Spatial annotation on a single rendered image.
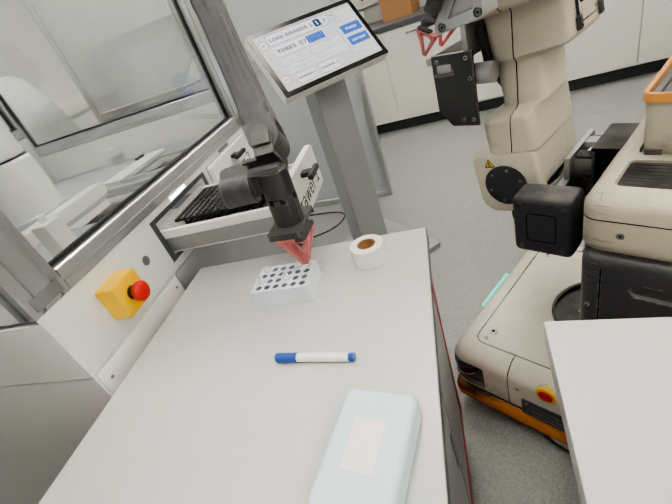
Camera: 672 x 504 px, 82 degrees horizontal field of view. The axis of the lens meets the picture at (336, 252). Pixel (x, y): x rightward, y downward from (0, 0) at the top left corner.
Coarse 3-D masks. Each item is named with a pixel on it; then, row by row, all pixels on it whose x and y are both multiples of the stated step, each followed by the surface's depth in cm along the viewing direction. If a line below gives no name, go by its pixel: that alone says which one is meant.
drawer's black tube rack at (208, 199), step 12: (204, 192) 106; (216, 192) 103; (192, 204) 102; (204, 204) 98; (216, 204) 96; (264, 204) 93; (180, 216) 96; (192, 216) 94; (204, 216) 100; (216, 216) 97
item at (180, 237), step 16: (176, 224) 101; (192, 224) 91; (208, 224) 90; (224, 224) 89; (240, 224) 88; (256, 224) 87; (272, 224) 87; (176, 240) 93; (192, 240) 93; (208, 240) 92; (224, 240) 91
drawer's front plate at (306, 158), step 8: (304, 152) 98; (312, 152) 103; (296, 160) 95; (304, 160) 96; (312, 160) 102; (296, 168) 90; (304, 168) 95; (296, 176) 89; (320, 176) 107; (296, 184) 88; (304, 184) 93; (320, 184) 105; (296, 192) 87; (304, 192) 92; (304, 200) 91; (312, 200) 97
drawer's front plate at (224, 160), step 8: (240, 136) 136; (232, 144) 130; (240, 144) 134; (248, 144) 139; (224, 152) 124; (232, 152) 128; (248, 152) 138; (216, 160) 119; (224, 160) 122; (232, 160) 127; (240, 160) 132; (208, 168) 115; (216, 168) 117; (224, 168) 121; (216, 176) 116
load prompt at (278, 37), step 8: (320, 16) 164; (296, 24) 161; (304, 24) 162; (312, 24) 163; (320, 24) 163; (280, 32) 158; (288, 32) 159; (296, 32) 160; (304, 32) 161; (272, 40) 156; (280, 40) 157
